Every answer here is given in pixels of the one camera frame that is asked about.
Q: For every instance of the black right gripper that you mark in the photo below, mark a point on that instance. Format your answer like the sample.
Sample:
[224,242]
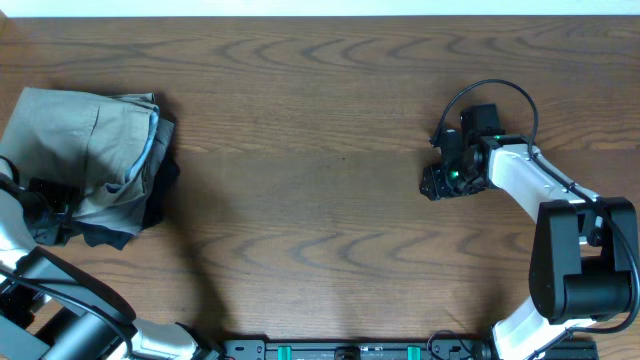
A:
[437,187]

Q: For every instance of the folded grey shorts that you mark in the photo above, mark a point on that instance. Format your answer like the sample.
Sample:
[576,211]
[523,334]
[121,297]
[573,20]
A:
[125,149]

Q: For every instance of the folded black garment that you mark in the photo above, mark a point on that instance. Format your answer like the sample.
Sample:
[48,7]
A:
[153,211]

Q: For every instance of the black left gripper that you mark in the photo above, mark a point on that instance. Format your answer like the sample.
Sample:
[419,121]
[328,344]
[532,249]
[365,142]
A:
[51,198]

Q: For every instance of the khaki green shorts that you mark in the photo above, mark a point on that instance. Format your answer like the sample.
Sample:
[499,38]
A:
[47,135]

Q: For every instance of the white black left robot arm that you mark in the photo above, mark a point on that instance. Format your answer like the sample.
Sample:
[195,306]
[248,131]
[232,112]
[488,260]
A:
[51,309]

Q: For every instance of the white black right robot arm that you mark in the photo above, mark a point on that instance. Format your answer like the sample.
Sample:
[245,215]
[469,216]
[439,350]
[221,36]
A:
[584,267]

